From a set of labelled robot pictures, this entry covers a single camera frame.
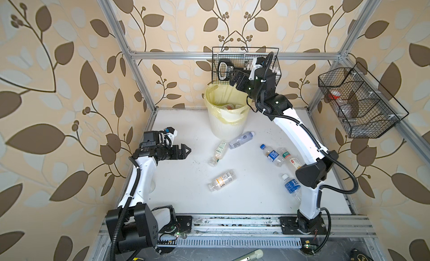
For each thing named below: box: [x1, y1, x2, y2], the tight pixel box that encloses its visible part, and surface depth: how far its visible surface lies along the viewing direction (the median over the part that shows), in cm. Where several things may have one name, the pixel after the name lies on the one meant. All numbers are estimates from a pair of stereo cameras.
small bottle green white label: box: [208, 140, 229, 168], surface depth 96 cm
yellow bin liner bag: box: [201, 84, 251, 125], surface depth 87 cm
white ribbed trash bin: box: [202, 95, 251, 141], surface depth 89 cm
